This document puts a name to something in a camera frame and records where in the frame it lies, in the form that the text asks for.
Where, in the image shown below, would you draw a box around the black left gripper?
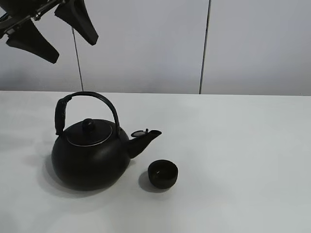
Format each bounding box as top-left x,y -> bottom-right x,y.
0,0 -> 99,64

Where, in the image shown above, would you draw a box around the black round teapot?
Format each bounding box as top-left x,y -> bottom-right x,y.
51,91 -> 162,191

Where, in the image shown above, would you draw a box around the small black teacup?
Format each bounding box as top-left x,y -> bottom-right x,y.
147,160 -> 178,189

